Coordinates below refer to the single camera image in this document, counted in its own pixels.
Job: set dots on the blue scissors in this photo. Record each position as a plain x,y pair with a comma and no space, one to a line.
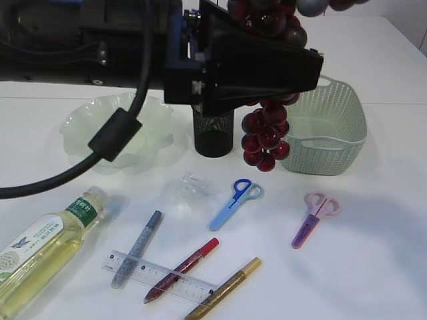
244,190

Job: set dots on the gold glitter pen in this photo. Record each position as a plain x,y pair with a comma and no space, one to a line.
224,290

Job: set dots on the purple artificial grape bunch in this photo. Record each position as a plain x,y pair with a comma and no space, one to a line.
265,128

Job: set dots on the clear plastic ruler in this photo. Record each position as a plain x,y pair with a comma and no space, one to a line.
150,274

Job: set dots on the yellow tea bottle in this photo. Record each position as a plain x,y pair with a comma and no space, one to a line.
34,258

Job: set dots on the red glitter pen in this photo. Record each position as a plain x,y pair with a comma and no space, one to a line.
170,279

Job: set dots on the green wavy glass plate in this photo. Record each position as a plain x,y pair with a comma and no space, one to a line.
85,121

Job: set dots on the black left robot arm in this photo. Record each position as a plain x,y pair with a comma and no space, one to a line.
104,43

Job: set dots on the black mesh pen holder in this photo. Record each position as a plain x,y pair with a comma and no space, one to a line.
213,137

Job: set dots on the green woven plastic basket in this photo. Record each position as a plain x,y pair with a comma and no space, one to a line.
327,129

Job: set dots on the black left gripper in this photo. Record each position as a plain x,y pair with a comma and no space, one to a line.
221,59

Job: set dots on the clear plastic sheet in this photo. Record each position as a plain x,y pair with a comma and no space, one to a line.
187,192

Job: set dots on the silver glitter pen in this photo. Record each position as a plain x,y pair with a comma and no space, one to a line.
127,266

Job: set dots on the pink purple scissors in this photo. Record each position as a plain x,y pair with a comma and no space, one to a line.
319,206

